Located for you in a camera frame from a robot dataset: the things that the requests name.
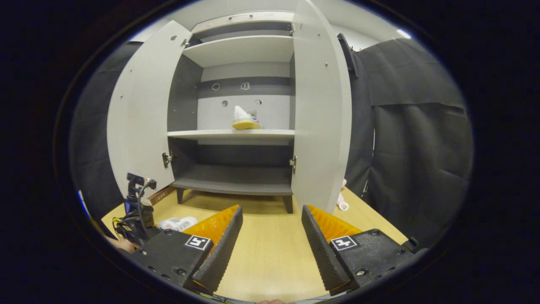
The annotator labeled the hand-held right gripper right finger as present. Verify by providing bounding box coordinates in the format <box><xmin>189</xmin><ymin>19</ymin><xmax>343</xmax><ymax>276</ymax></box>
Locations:
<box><xmin>301</xmin><ymin>204</ymin><xmax>416</xmax><ymax>296</ymax></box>

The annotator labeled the black backdrop cloth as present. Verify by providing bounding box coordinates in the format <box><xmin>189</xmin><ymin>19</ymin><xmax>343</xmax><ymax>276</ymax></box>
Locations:
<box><xmin>70</xmin><ymin>41</ymin><xmax>144</xmax><ymax>220</ymax></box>
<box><xmin>337</xmin><ymin>37</ymin><xmax>474</xmax><ymax>250</ymax></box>

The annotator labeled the grey shoe cabinet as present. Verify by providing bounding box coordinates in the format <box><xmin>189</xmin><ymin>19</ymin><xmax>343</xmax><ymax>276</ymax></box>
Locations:
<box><xmin>167</xmin><ymin>11</ymin><xmax>296</xmax><ymax>214</ymax></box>

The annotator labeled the white shoe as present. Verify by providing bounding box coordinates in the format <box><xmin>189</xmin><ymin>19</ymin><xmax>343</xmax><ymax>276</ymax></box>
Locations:
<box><xmin>157</xmin><ymin>217</ymin><xmax>199</xmax><ymax>233</ymax></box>
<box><xmin>231</xmin><ymin>105</ymin><xmax>263</xmax><ymax>130</ymax></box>

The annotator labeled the grey cabinet door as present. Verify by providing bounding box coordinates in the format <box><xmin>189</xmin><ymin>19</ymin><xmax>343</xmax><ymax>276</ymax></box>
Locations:
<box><xmin>106</xmin><ymin>20</ymin><xmax>194</xmax><ymax>199</ymax></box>
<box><xmin>290</xmin><ymin>0</ymin><xmax>353</xmax><ymax>214</ymax></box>

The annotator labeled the pink green plush toy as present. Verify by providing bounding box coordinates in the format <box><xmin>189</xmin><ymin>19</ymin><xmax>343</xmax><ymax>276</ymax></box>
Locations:
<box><xmin>335</xmin><ymin>179</ymin><xmax>350</xmax><ymax>211</ymax></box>

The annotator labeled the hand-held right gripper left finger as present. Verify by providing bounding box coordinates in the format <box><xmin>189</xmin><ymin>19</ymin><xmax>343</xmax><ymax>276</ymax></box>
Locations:
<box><xmin>134</xmin><ymin>205</ymin><xmax>244</xmax><ymax>295</ymax></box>

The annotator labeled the flat cardboard box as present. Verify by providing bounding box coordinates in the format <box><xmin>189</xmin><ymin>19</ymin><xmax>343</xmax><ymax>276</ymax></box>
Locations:
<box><xmin>148</xmin><ymin>186</ymin><xmax>176</xmax><ymax>206</ymax></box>

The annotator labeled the grey cabinet drawer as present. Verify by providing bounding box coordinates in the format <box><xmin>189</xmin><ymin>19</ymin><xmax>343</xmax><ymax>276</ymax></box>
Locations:
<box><xmin>191</xmin><ymin>11</ymin><xmax>294</xmax><ymax>34</ymax></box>

